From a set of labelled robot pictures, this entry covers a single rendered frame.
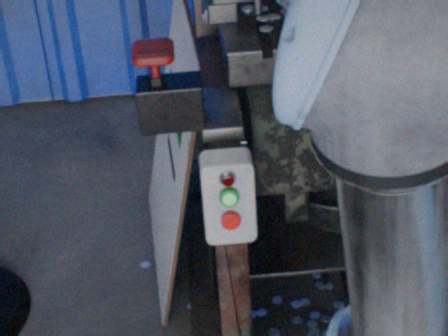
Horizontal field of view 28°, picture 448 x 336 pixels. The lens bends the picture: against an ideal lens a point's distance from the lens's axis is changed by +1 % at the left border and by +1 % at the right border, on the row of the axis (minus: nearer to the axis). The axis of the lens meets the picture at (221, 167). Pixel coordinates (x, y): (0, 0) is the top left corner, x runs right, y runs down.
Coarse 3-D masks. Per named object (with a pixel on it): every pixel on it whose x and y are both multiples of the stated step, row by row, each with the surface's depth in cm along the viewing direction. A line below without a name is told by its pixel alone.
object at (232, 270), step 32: (192, 0) 193; (224, 96) 137; (224, 128) 128; (192, 192) 224; (192, 224) 214; (192, 256) 203; (224, 256) 137; (192, 288) 194; (224, 288) 140; (192, 320) 185; (224, 320) 143
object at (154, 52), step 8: (136, 40) 128; (144, 40) 127; (152, 40) 127; (160, 40) 127; (168, 40) 127; (136, 48) 125; (144, 48) 125; (152, 48) 125; (160, 48) 125; (168, 48) 125; (136, 56) 123; (144, 56) 123; (152, 56) 123; (160, 56) 123; (168, 56) 123; (136, 64) 123; (144, 64) 123; (152, 64) 123; (160, 64) 123; (168, 64) 123; (152, 72) 127; (160, 72) 127
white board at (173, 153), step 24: (192, 24) 177; (192, 48) 169; (168, 72) 204; (168, 144) 196; (192, 144) 166; (168, 168) 194; (168, 192) 191; (168, 216) 189; (168, 240) 186; (168, 264) 184; (168, 288) 183; (168, 312) 186
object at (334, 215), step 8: (312, 192) 172; (280, 200) 159; (312, 200) 170; (312, 208) 153; (320, 208) 152; (328, 208) 151; (336, 208) 150; (312, 216) 155; (320, 216) 154; (328, 216) 153; (336, 216) 152; (312, 224) 159; (320, 224) 155; (328, 224) 154; (336, 224) 154; (336, 232) 161
